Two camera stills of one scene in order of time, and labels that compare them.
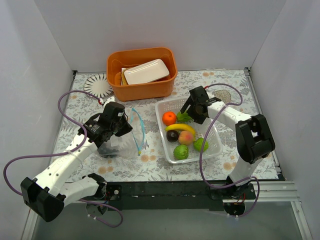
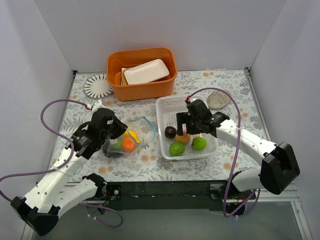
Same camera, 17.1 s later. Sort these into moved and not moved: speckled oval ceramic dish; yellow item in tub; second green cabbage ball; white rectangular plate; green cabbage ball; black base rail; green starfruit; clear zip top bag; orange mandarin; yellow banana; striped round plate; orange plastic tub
Moved: green starfruit; yellow banana; clear zip top bag; green cabbage ball; orange mandarin
Not moved: striped round plate; second green cabbage ball; black base rail; orange plastic tub; speckled oval ceramic dish; yellow item in tub; white rectangular plate
